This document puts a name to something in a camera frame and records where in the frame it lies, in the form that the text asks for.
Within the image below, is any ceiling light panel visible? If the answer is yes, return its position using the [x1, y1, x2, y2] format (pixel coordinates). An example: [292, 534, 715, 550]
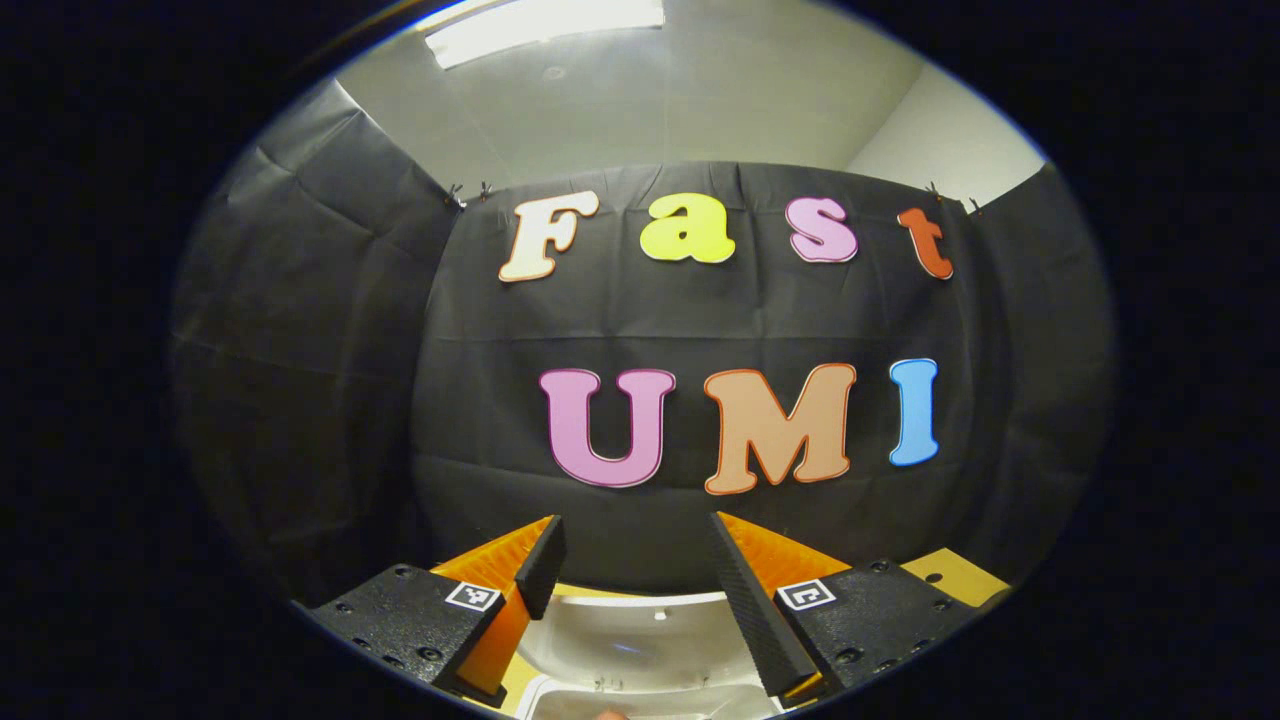
[425, 0, 666, 69]

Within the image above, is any wooden desktop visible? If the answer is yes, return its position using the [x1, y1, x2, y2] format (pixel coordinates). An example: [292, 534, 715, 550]
[495, 548, 1011, 720]

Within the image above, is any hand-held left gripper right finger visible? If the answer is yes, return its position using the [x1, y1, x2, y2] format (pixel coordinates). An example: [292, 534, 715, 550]
[708, 512, 1006, 706]

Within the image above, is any white desktop garbage bin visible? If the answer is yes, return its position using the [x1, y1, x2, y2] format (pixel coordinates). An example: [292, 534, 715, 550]
[515, 590, 781, 720]

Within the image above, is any black backdrop cloth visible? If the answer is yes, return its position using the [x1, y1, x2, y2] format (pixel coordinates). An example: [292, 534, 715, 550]
[170, 80, 1116, 601]

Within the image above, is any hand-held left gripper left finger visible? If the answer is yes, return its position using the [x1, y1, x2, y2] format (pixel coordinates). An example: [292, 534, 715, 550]
[295, 515, 568, 706]

